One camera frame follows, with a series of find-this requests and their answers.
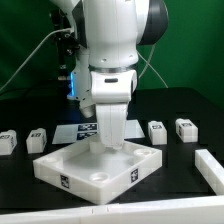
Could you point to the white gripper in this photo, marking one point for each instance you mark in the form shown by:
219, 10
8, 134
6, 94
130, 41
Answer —
111, 93

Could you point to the white front rail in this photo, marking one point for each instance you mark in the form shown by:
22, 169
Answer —
199, 210

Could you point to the black camera on stand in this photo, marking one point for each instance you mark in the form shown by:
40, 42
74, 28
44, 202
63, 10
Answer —
66, 45

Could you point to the white square tabletop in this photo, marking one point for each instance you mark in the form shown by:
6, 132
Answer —
97, 174

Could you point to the white obstacle bar right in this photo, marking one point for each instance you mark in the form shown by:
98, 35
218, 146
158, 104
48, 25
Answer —
211, 170

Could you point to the white sheet with tags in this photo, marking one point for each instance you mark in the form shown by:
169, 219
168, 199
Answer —
66, 134

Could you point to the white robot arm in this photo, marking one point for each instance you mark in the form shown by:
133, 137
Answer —
107, 33

